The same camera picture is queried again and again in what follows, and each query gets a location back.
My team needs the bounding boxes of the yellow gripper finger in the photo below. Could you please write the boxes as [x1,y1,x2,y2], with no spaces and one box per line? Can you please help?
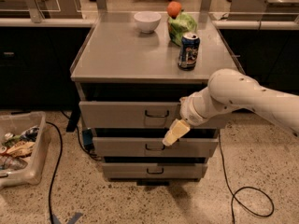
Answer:
[163,119,191,147]

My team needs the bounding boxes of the blue soda can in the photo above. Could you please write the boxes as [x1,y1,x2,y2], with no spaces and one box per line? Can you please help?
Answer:
[178,32,200,70]

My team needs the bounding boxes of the grey top drawer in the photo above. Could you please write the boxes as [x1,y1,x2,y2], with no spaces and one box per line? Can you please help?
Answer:
[78,100,235,130]

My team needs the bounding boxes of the white ceramic bowl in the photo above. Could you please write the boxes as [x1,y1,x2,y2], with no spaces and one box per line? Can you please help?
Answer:
[134,11,162,33]

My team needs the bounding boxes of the grey middle drawer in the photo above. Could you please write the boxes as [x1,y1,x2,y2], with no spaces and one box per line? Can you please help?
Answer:
[93,137,218,158]

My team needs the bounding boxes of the orange fruit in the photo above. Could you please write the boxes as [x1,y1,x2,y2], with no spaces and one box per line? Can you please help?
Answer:
[166,1,181,19]

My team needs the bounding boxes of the grey metal drawer cabinet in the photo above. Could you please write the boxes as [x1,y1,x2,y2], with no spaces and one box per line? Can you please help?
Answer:
[70,10,246,183]

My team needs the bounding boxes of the grey drawer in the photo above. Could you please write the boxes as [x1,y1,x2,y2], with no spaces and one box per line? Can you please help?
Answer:
[78,100,235,130]
[93,137,218,158]
[102,163,207,179]

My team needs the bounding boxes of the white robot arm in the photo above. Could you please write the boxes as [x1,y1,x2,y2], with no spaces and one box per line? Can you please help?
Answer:
[163,69,299,146]

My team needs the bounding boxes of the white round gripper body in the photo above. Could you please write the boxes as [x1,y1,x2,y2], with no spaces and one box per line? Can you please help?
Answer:
[180,95,206,126]

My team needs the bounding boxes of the black cable left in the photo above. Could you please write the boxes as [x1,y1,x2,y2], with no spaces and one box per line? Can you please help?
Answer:
[45,110,94,224]

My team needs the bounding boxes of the black cable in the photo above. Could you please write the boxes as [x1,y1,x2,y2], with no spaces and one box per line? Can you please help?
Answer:
[218,131,276,224]
[45,110,94,224]

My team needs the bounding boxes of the clear plastic bin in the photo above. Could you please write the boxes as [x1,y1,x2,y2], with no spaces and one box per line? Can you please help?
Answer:
[0,111,50,189]

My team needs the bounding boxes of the grey bottom drawer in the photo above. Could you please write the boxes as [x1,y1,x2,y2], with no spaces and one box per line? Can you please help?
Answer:
[102,163,207,179]

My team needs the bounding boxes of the green chip bag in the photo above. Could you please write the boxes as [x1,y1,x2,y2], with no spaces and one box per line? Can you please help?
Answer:
[167,12,197,46]

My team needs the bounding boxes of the black cable right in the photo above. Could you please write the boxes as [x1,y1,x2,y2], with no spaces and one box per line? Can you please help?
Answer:
[218,131,276,224]

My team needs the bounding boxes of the crumpled snack bags in bin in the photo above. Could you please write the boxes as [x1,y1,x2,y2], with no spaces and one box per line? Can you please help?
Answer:
[0,126,39,170]

